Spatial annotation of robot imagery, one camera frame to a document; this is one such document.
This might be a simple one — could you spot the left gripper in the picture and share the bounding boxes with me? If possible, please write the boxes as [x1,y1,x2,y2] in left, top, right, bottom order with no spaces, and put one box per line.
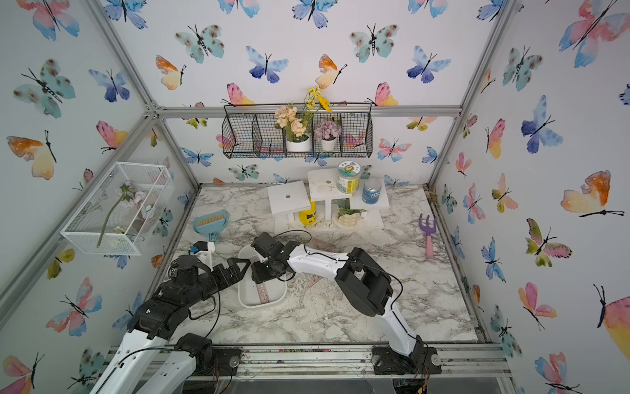
[184,257,250,307]

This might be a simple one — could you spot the pink straight ruler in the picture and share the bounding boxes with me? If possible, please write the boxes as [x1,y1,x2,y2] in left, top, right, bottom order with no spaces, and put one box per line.
[256,283,269,305]

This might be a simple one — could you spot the white plastic storage box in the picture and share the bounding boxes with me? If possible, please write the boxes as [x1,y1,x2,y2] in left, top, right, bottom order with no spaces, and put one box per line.
[237,246,287,309]

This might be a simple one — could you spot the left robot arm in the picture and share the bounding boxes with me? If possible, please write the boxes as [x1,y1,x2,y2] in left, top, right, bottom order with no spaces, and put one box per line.
[91,242,251,393]

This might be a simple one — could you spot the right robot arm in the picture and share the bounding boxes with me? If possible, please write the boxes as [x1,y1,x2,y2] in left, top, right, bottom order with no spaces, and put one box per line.
[251,232,442,376]

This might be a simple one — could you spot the teal dustpan brush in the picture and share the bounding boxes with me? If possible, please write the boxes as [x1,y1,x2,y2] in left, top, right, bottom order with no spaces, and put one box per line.
[193,209,229,242]

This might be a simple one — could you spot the pink triangle ruler middle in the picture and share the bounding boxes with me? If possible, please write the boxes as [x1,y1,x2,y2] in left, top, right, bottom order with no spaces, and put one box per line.
[304,274,323,290]

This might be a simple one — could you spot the pink triangle ruler large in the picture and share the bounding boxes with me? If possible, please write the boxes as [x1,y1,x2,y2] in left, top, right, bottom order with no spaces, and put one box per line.
[308,238,337,253]

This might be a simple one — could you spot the pink artificial flower stem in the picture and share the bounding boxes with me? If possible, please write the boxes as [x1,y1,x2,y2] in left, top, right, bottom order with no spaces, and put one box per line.
[96,181,147,248]

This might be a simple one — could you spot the white tiered display stand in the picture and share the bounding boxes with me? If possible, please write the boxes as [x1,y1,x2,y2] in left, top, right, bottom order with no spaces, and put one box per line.
[267,169,390,233]

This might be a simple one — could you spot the shell planter with greenery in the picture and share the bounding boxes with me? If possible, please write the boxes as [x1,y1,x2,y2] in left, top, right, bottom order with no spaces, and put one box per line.
[336,199,367,228]

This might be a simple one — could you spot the green lid jar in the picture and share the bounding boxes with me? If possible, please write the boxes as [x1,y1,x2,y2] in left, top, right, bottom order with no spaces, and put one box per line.
[336,160,362,195]

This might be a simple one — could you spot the beige flower pot plant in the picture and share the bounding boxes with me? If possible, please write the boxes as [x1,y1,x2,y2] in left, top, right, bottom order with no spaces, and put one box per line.
[275,106,313,153]

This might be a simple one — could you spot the blue lid jar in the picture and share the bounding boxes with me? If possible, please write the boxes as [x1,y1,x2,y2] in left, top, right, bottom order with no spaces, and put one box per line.
[362,177,382,205]

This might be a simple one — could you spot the purple flower pot plant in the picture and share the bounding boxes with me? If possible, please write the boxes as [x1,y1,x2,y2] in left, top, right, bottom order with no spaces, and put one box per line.
[315,119,342,152]

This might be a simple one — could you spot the purple pink garden fork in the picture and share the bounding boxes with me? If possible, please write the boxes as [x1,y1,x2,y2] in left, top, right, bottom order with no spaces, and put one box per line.
[418,214,437,260]

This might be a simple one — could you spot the yellow artificial flower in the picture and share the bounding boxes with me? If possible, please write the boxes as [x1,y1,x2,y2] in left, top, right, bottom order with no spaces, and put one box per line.
[304,86,331,113]

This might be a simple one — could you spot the white wire cage shelf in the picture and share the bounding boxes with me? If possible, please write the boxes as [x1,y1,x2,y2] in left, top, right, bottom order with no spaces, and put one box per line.
[61,162,174,256]

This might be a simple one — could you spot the black wire wall basket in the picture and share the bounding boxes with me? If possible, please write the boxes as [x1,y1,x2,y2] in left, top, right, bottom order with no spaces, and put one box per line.
[218,102,373,159]

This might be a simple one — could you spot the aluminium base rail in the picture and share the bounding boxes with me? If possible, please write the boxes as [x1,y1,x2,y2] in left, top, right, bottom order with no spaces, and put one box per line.
[94,342,512,393]

